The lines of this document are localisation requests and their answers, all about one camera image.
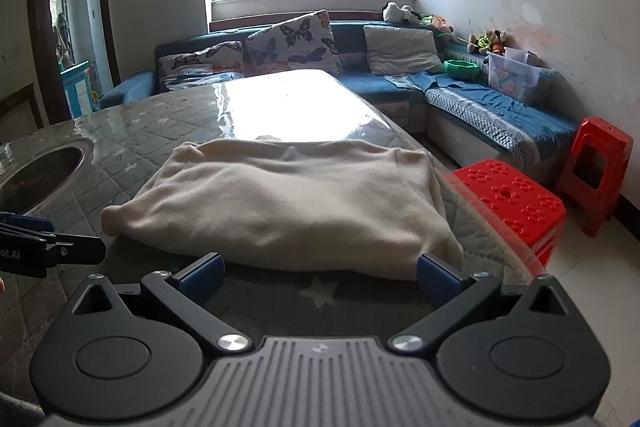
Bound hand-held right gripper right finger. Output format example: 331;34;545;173
389;252;570;355

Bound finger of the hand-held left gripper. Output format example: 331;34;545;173
0;213;58;242
44;233;107;267

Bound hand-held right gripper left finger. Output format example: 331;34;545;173
71;252;253;355

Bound cream long-sleeved top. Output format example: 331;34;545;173
101;136;463;283

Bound hanging clothes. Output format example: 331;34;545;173
54;12;71;68

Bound round built-in induction cooktop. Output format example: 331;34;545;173
0;146;86;215

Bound red perforated plastic stool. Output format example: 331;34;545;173
445;159;567;268

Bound dark wooden chair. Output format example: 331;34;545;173
0;82;46;145

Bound light blue cabinet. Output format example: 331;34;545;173
61;61;98;118

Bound blue sofa cover cloth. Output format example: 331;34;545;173
385;69;581;168

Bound green plastic bowl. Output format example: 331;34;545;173
443;59;480;80

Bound clear plastic storage box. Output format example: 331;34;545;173
487;47;553;102

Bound tall red plastic stool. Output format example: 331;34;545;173
555;117;633;238

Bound grey pillow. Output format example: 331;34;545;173
363;25;446;75

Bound large butterfly print pillow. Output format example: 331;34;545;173
245;9;343;75

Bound green and pink plush toy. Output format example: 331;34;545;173
422;14;455;32

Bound blue corner sofa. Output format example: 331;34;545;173
100;21;581;172

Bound white and black plush toy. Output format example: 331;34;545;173
382;2;423;25

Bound brown door frame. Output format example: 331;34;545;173
26;0;121;128

